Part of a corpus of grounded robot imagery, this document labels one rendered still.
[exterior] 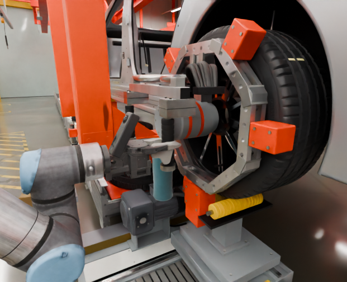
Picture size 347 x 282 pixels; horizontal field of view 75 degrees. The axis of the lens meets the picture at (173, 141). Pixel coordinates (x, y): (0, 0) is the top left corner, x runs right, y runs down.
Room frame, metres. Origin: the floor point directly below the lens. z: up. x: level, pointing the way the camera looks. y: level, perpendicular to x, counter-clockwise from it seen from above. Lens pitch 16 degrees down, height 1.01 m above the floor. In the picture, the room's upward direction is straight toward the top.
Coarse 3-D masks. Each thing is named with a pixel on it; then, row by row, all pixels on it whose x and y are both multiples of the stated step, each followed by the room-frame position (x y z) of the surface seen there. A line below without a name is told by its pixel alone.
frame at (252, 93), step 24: (192, 48) 0.89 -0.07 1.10; (216, 48) 0.76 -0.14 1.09; (240, 72) 0.67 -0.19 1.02; (240, 96) 0.66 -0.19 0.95; (264, 96) 0.65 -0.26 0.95; (240, 120) 0.65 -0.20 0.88; (264, 120) 0.65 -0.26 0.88; (240, 144) 0.65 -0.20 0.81; (192, 168) 0.94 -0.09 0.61; (240, 168) 0.64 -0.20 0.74; (216, 192) 0.76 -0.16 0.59
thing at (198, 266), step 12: (180, 240) 1.05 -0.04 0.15; (180, 252) 0.99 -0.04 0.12; (192, 252) 0.96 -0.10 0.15; (192, 264) 0.89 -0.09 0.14; (204, 264) 0.88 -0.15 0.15; (204, 276) 0.81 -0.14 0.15; (216, 276) 0.81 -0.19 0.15; (264, 276) 0.81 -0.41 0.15; (276, 276) 0.79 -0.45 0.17; (288, 276) 0.80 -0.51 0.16
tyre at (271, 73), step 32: (224, 32) 0.87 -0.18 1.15; (256, 64) 0.73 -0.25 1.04; (288, 64) 0.68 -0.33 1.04; (320, 64) 0.76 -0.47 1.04; (288, 96) 0.63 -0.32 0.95; (320, 96) 0.70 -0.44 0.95; (320, 128) 0.69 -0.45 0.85; (192, 160) 1.03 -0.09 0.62; (288, 160) 0.64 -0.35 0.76; (224, 192) 0.82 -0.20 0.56; (256, 192) 0.69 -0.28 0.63
